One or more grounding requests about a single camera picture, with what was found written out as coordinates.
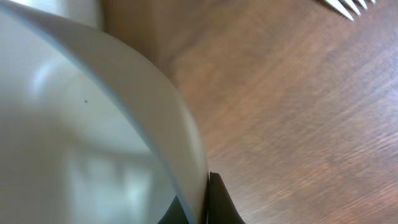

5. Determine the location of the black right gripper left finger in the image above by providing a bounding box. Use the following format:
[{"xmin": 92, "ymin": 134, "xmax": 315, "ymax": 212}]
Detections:
[{"xmin": 158, "ymin": 196, "xmax": 188, "ymax": 224}]

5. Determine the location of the cream bowl front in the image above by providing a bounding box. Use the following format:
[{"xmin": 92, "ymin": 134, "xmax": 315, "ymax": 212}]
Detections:
[{"xmin": 1, "ymin": 1, "xmax": 208, "ymax": 223}]

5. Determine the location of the white plastic fork left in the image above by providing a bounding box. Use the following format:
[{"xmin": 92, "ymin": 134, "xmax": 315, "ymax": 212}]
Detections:
[{"xmin": 319, "ymin": 0, "xmax": 377, "ymax": 21}]

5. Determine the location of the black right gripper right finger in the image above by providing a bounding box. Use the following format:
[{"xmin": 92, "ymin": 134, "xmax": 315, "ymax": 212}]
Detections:
[{"xmin": 207, "ymin": 172, "xmax": 245, "ymax": 224}]

